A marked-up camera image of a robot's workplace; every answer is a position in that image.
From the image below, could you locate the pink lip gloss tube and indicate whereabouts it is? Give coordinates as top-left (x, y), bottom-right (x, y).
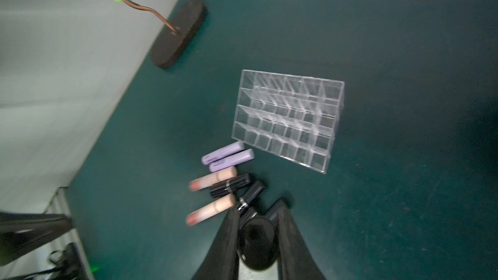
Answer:
top-left (186, 194), bottom-right (236, 226)
top-left (189, 167), bottom-right (237, 192)

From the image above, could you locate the left cable bundle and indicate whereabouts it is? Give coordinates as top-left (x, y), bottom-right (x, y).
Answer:
top-left (0, 242), bottom-right (90, 280)

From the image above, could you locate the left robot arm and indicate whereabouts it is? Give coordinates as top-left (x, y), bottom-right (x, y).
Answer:
top-left (1, 211), bottom-right (73, 266)

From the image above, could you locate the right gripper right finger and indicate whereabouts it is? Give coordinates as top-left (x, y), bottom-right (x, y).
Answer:
top-left (276, 206), bottom-right (326, 279)

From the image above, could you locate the purple lip balm tube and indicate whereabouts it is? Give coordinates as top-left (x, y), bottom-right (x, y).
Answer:
top-left (201, 141), bottom-right (245, 165)
top-left (209, 149), bottom-right (255, 172)

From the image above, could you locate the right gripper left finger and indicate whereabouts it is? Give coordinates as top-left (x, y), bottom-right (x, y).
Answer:
top-left (192, 208), bottom-right (240, 280)

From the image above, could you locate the black lipstick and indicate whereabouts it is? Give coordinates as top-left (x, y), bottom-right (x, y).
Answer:
top-left (235, 180), bottom-right (266, 216)
top-left (237, 199), bottom-right (287, 271)
top-left (210, 173), bottom-right (253, 199)

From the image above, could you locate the clear acrylic lipstick organizer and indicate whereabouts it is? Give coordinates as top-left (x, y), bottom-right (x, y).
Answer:
top-left (232, 69), bottom-right (345, 174)

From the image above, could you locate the dark metal cup stand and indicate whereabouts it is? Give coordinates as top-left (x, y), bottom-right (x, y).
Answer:
top-left (122, 0), bottom-right (207, 69)

